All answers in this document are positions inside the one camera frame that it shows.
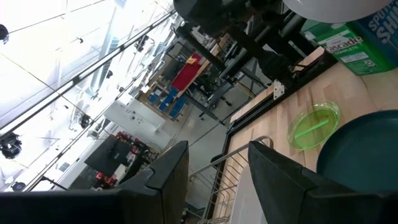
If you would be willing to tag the dark green plate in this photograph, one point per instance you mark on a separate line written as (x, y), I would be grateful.
(363, 152)

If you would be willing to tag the black ceiling spotlight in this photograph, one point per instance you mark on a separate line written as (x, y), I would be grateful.
(11, 146)
(140, 43)
(84, 120)
(18, 186)

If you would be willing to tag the blue floral plate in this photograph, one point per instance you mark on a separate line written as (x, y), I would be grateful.
(335, 11)

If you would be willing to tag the white frame corner bracket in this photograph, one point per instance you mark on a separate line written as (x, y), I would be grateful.
(279, 89)

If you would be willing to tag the black overhead light beam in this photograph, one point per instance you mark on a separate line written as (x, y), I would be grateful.
(93, 67)

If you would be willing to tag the white pillar cabinet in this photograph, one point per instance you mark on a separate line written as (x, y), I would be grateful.
(133, 119)

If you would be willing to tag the green Cascade detergent box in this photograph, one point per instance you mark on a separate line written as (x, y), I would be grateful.
(357, 53)

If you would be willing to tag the black table frame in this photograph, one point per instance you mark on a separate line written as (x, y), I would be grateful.
(258, 111)

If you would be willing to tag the blue storage bins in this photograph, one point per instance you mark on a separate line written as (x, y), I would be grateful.
(168, 102)

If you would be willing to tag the light green transparent plate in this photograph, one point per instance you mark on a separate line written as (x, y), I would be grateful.
(323, 115)

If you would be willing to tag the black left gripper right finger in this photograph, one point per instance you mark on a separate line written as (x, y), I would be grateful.
(276, 186)

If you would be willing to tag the red topped table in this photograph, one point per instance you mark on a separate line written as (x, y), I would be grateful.
(186, 73)

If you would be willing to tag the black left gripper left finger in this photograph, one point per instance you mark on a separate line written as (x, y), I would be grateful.
(171, 186)

